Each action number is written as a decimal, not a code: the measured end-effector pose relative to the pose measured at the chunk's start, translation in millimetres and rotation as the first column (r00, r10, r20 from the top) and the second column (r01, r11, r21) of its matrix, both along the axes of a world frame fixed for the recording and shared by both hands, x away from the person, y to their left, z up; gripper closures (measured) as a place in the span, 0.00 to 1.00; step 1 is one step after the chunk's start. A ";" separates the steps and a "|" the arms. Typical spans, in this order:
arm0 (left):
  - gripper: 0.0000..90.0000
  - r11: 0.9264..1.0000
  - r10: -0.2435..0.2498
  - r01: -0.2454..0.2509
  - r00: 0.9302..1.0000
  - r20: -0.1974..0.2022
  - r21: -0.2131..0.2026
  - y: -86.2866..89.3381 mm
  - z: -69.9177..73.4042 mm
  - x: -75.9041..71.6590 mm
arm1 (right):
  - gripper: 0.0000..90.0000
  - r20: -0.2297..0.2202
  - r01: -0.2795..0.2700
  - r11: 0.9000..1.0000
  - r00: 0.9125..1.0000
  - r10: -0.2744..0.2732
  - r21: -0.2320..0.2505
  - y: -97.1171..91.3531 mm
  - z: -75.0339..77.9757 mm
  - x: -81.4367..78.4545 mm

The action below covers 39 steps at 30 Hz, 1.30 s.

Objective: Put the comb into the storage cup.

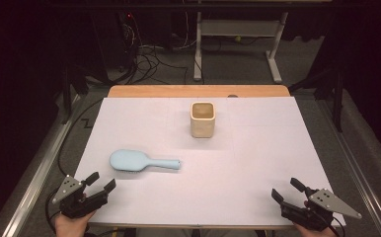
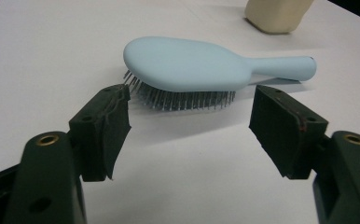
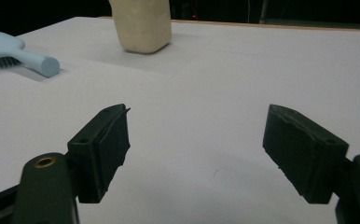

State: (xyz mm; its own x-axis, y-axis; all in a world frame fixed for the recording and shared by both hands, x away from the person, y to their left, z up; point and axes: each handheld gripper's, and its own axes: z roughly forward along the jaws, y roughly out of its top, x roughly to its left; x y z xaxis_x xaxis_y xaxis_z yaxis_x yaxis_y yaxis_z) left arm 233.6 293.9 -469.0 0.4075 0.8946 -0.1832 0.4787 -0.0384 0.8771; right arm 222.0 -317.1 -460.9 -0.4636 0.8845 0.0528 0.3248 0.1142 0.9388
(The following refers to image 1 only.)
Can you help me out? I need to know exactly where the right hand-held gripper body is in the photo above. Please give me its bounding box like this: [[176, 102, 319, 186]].
[[280, 188, 363, 232]]

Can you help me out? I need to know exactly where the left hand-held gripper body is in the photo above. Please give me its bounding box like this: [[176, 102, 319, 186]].
[[51, 175, 110, 219]]

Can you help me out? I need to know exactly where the light blue hairbrush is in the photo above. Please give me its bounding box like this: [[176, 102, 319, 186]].
[[109, 148, 183, 173]]

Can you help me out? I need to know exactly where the beige square cup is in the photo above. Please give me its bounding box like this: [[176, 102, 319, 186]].
[[190, 101, 217, 139]]

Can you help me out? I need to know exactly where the person's left hand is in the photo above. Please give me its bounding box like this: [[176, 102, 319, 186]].
[[53, 210, 96, 237]]

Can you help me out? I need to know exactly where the person's right hand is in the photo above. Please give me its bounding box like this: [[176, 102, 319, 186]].
[[293, 223, 340, 237]]

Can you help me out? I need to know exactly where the white board sheet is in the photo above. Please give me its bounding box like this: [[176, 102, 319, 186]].
[[74, 96, 346, 228]]

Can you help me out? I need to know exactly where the black stand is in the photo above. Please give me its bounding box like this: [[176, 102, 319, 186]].
[[288, 67, 346, 133], [61, 63, 90, 124]]

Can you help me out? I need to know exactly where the dark equipment with red light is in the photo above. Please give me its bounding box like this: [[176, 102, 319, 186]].
[[118, 11, 139, 71]]

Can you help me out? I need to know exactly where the right hand-held gripper cable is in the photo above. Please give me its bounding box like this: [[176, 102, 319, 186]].
[[332, 216, 346, 237]]

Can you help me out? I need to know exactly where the long black cable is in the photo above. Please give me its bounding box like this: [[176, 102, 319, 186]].
[[57, 98, 105, 181]]

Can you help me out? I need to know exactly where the metal floor rail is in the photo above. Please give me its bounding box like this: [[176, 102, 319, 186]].
[[0, 93, 83, 237], [315, 98, 381, 237]]

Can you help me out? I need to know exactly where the tangle of cables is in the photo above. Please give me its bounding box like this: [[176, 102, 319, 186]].
[[122, 19, 199, 85]]

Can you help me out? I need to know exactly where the white desk frame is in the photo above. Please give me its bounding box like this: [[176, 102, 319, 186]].
[[192, 11, 290, 85]]

